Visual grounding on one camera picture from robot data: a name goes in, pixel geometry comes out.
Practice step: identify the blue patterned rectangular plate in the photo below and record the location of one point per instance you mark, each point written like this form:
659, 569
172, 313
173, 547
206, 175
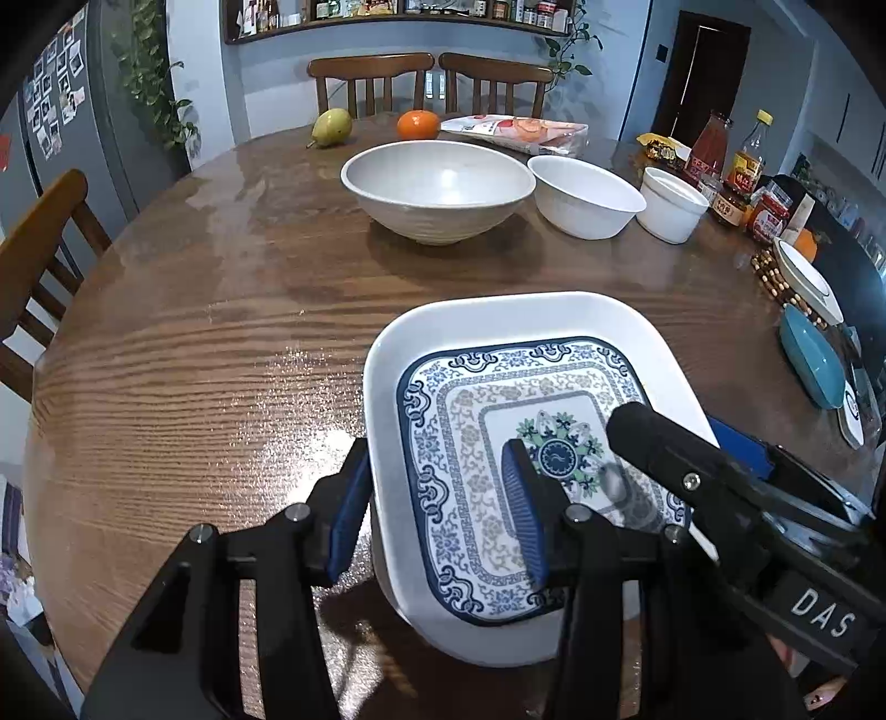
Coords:
457, 429

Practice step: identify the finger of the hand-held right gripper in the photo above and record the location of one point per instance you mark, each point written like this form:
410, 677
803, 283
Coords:
657, 436
740, 443

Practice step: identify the medium white bowl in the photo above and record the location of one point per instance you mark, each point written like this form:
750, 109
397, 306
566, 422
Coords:
585, 197

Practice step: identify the red-label sauce jar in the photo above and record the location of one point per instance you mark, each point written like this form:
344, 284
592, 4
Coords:
770, 220

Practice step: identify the teal oval dish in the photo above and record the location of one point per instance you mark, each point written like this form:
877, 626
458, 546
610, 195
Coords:
810, 356

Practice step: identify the row of shelf jars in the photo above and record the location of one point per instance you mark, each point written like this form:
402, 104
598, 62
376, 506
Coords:
526, 12

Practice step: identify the wooden bead trivet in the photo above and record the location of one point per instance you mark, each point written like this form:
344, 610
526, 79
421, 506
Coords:
768, 277

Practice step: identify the orange tangerine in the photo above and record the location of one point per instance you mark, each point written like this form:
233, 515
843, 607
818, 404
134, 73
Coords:
418, 126

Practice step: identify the wooden chair with curved back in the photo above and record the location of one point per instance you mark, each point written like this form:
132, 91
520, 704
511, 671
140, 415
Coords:
41, 221

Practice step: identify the group of fridge photo magnets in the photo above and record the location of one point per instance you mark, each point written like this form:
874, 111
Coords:
62, 76

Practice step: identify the yellow snack packet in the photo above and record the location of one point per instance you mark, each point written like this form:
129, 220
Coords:
661, 147

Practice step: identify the dark wooden wall shelf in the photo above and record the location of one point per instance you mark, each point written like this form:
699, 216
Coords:
311, 26

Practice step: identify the small white dish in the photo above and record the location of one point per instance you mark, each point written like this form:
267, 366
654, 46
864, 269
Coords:
851, 419

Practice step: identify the trailing green wall plant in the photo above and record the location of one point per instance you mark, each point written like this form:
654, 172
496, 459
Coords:
156, 76

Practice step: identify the dark brown door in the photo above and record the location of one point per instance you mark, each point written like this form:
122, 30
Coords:
699, 76

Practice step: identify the small glass jar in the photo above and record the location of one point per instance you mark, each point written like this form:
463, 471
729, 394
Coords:
709, 187

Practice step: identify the trailing green shelf plant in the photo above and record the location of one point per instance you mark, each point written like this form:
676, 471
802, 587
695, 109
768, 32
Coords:
571, 48

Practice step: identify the small orange fruit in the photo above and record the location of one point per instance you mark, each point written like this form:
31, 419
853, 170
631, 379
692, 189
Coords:
806, 247

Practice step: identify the wooden slatted chair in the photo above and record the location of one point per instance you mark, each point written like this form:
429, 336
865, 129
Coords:
367, 66
495, 66

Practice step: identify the large white bowl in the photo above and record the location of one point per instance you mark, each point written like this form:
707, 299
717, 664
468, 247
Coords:
436, 180

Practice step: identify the pink snack bag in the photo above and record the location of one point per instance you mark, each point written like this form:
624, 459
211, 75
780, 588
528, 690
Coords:
519, 133

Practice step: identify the grey refrigerator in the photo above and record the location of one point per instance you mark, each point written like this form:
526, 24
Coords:
118, 124

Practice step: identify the small white bottle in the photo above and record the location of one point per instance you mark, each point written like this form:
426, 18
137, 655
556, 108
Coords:
799, 214

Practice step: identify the row of countertop containers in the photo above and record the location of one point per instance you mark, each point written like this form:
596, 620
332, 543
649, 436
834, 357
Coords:
841, 208

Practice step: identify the red paper decoration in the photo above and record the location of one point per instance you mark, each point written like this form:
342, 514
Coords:
4, 152

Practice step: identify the small white straight-sided bowl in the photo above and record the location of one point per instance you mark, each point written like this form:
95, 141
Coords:
668, 208

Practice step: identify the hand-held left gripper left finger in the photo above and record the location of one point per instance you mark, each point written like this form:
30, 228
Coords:
349, 500

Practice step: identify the white plate with dark rim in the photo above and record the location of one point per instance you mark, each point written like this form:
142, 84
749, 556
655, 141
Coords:
806, 277

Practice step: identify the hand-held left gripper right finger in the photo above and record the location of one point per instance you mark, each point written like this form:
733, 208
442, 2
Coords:
522, 514

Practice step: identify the white rectangular plate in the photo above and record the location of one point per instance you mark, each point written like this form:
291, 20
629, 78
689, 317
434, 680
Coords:
422, 332

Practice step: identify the white wall cabinet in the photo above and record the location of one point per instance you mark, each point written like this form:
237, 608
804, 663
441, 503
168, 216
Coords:
844, 118

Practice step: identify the green pear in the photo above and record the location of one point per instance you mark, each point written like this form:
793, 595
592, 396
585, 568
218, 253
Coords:
331, 128

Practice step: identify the dark sauce jar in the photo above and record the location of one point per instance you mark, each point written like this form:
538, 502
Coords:
730, 206

